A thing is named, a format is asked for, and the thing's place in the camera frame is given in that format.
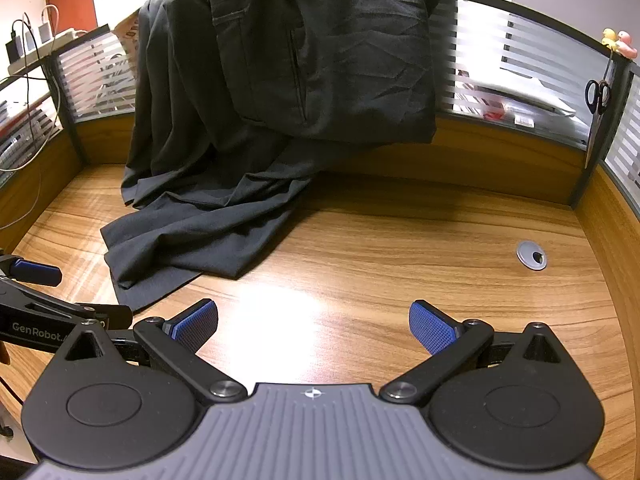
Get brown door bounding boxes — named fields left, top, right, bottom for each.
left=44, top=0, right=99, bottom=36

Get white charger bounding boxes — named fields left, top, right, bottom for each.
left=37, top=6, right=55, bottom=44

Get white power strip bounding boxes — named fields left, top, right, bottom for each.
left=7, top=29, right=89, bottom=74

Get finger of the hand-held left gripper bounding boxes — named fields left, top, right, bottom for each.
left=0, top=255, right=62, bottom=287
left=0, top=279, right=133, bottom=331

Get black charger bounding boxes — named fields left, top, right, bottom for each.
left=5, top=29, right=27, bottom=64

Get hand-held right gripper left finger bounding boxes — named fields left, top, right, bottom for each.
left=64, top=298, right=248, bottom=403

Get dark grey t-shirt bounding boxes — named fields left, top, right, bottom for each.
left=121, top=0, right=321, bottom=208

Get white cable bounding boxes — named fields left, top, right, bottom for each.
left=0, top=5, right=63, bottom=231

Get charcoal pants with pocket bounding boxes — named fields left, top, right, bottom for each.
left=206, top=0, right=454, bottom=145

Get pink duck toy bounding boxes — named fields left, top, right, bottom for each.
left=615, top=30, right=637, bottom=59

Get brown cardboard box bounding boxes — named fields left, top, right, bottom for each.
left=112, top=10, right=142, bottom=56

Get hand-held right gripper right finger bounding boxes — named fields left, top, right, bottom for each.
left=380, top=300, right=565, bottom=405

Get black scissors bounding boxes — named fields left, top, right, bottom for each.
left=584, top=79, right=614, bottom=170

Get silver cable grommet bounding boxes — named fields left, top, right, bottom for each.
left=516, top=241, right=548, bottom=272

